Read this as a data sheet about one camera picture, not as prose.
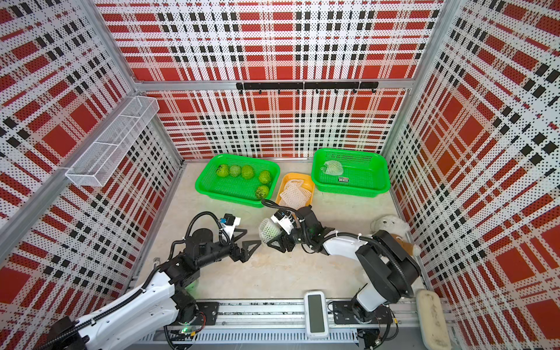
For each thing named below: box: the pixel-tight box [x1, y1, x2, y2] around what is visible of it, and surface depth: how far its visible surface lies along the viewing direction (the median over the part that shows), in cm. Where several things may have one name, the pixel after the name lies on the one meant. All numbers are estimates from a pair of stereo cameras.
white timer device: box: [304, 290, 329, 340], surface depth 72 cm
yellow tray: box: [276, 172, 315, 210], surface depth 104 cm
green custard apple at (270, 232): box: [261, 224, 283, 244], surface depth 80 cm
